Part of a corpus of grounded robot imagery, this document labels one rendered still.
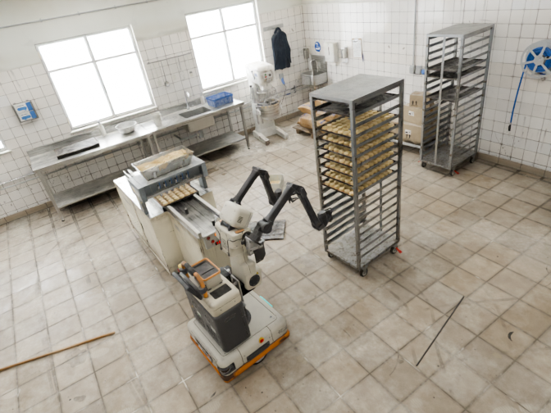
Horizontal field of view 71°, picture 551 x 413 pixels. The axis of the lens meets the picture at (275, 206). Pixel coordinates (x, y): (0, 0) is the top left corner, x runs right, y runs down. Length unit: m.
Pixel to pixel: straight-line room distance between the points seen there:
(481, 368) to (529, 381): 0.30
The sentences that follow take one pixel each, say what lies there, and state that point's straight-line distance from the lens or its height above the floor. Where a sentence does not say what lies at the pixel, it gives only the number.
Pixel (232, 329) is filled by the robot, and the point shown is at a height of 0.50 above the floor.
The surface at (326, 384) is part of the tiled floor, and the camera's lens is 3.27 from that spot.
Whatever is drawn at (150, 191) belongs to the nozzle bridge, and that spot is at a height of 1.07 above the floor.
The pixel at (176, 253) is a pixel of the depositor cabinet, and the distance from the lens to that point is 4.30.
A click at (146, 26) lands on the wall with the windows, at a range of 7.05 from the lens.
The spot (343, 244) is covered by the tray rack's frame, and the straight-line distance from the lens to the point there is 4.21.
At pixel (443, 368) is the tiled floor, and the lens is 3.41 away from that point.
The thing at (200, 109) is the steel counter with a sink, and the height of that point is 0.84.
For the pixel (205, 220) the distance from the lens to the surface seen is 3.69.
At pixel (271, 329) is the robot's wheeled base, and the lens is 3.30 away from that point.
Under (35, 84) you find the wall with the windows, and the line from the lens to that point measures 6.82.
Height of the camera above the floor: 2.73
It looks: 31 degrees down
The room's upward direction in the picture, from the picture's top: 10 degrees counter-clockwise
